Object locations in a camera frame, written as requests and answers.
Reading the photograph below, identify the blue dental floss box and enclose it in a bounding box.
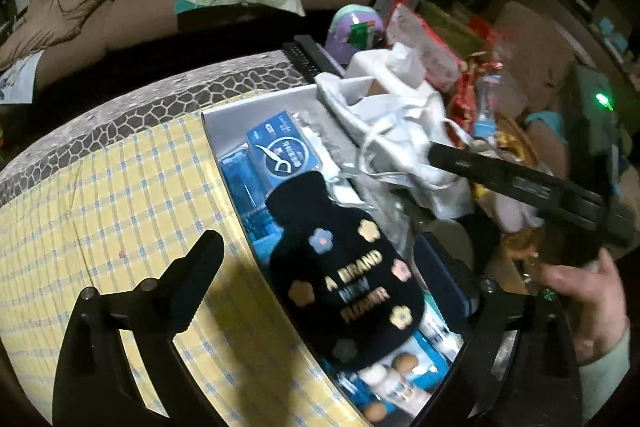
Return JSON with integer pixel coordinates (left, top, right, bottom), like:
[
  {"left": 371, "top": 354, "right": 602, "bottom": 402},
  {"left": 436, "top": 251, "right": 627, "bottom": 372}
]
[{"left": 246, "top": 112, "right": 321, "bottom": 188}]

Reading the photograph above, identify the purple green round toy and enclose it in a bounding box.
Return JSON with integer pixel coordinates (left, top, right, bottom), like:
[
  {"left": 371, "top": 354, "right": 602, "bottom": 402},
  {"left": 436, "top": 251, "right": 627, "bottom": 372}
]
[{"left": 324, "top": 4, "right": 385, "bottom": 65}]

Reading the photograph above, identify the white storage box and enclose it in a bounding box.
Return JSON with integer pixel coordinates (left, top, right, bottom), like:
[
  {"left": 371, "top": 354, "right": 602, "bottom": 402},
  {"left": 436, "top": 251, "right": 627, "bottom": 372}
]
[{"left": 203, "top": 88, "right": 452, "bottom": 426}]

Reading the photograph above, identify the red snack package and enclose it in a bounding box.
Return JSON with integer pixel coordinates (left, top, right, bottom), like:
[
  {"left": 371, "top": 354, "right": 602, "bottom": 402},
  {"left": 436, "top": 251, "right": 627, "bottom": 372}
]
[{"left": 386, "top": 0, "right": 462, "bottom": 93}]

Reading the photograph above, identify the black remote control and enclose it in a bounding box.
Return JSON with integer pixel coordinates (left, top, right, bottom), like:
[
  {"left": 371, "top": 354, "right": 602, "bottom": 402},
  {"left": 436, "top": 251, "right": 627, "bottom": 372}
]
[{"left": 283, "top": 35, "right": 345, "bottom": 83}]

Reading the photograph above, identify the yellow plaid tablecloth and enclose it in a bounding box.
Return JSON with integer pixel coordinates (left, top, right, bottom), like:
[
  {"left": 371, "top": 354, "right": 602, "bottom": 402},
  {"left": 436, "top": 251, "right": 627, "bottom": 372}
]
[{"left": 1, "top": 113, "right": 363, "bottom": 426}]

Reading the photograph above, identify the white strawberry print cloth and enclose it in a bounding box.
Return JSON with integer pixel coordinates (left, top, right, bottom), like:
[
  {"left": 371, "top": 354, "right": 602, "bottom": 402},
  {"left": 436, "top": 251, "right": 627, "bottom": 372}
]
[{"left": 314, "top": 72, "right": 474, "bottom": 219}]

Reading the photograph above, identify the paper sheet on sofa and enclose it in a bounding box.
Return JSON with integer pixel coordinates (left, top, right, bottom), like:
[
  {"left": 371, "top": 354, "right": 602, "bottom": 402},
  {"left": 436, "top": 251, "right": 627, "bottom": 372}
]
[{"left": 0, "top": 51, "right": 43, "bottom": 105}]

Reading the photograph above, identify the person right hand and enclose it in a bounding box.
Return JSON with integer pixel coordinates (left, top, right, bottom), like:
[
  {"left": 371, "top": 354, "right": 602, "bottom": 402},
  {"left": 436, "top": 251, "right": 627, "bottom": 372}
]
[{"left": 535, "top": 247, "right": 628, "bottom": 364}]

